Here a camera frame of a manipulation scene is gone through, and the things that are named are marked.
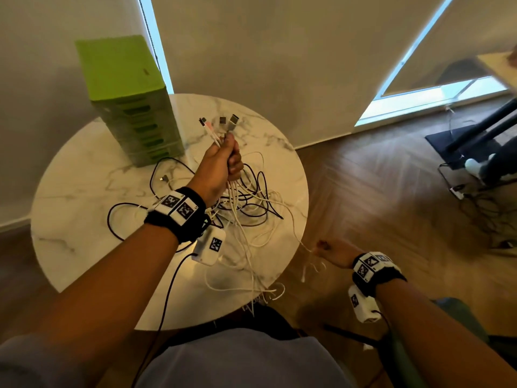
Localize thin white charger cord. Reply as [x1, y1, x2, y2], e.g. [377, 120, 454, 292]
[279, 200, 327, 284]

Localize light wooden table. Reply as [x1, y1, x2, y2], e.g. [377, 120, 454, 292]
[476, 47, 517, 93]

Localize green chair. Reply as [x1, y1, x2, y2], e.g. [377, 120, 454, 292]
[379, 297, 517, 388]

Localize black table legs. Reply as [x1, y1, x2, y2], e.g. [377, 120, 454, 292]
[445, 97, 517, 155]

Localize wide beige roller blind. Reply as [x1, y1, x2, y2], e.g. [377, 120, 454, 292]
[149, 0, 447, 149]

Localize black wristband with marker blocks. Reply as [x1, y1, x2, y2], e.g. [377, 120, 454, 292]
[144, 186, 211, 244]
[352, 251, 407, 298]

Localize person's right hand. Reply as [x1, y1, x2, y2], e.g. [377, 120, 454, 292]
[315, 239, 364, 269]

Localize person's right forearm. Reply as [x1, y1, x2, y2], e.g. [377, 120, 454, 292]
[375, 278, 517, 388]

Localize green plastic drawer cabinet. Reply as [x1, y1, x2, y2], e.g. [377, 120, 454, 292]
[75, 34, 186, 168]

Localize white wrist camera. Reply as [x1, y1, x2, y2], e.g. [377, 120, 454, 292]
[348, 284, 383, 324]
[191, 226, 226, 266]

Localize person's left hand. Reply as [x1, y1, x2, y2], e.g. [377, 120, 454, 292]
[187, 133, 244, 207]

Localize window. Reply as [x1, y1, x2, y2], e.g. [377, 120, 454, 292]
[137, 0, 509, 127]

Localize long black looped cable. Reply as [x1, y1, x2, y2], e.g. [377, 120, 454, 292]
[107, 157, 197, 254]

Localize person's left forearm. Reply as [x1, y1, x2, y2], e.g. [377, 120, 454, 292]
[0, 223, 179, 378]

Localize bundle of white cables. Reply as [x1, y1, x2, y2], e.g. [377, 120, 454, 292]
[198, 114, 312, 316]

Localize grey shirt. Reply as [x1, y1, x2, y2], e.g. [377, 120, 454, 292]
[134, 327, 353, 388]

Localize black cables on floor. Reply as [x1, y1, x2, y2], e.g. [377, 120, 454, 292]
[438, 161, 517, 250]

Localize tangled black cable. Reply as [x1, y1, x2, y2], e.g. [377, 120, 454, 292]
[210, 162, 284, 228]

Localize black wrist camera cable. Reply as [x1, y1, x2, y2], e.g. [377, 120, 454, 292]
[130, 252, 199, 388]

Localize narrow beige roller blind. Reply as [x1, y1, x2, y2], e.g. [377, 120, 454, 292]
[384, 0, 517, 96]

